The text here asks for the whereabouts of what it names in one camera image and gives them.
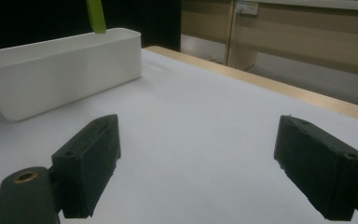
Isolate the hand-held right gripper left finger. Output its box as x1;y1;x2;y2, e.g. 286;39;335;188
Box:
51;114;122;219

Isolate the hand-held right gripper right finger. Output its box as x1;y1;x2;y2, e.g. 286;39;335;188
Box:
273;115;358;221

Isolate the white plastic storage box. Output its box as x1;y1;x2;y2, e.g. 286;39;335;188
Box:
0;27;144;122

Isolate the green cartoon phone case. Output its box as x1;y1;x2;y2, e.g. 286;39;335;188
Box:
85;0;107;35

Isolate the white wall socket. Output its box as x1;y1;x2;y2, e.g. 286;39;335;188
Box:
235;0;260;17

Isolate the black curtain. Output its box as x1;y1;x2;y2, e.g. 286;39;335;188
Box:
0;0;182;53

